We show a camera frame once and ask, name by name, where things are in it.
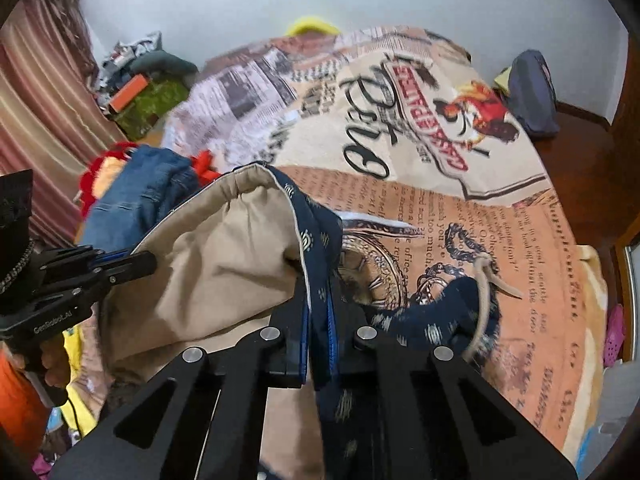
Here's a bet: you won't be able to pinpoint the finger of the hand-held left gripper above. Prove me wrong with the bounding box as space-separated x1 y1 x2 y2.
25 251 157 316
37 246 126 271

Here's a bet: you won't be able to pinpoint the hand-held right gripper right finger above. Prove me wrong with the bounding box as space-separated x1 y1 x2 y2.
325 302 578 480

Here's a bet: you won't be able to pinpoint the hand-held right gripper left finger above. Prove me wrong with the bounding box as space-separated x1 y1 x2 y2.
50 282 313 480

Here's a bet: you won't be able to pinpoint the navy patterned hoodie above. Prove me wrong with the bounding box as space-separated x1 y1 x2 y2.
102 162 526 480

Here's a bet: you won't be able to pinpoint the person's left hand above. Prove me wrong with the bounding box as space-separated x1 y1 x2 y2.
27 342 72 388

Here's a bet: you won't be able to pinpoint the blue jeans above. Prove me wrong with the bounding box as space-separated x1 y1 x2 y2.
80 146 206 251

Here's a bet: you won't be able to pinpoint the yellow cloth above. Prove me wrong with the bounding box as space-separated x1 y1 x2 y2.
60 325 98 436

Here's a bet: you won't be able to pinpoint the green patterned cloth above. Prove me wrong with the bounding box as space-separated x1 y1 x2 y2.
112 77 191 141

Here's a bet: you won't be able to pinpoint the orange box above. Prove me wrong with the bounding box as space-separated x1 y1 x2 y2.
109 75 150 112

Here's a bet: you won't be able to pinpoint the printed blanket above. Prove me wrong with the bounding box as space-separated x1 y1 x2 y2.
75 27 608 471

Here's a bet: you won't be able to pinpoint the striped brown curtain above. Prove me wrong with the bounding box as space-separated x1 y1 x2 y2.
0 0 126 248

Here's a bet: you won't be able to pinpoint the grey pillow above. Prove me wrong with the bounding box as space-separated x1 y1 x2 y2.
131 50 201 77

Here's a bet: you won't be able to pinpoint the pink clog shoe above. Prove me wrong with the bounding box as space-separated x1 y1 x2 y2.
602 305 626 368

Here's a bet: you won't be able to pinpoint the yellow curved cushion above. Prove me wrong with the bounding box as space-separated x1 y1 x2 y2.
286 16 341 37

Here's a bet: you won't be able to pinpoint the grey blue backpack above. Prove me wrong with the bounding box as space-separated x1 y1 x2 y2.
507 50 561 138

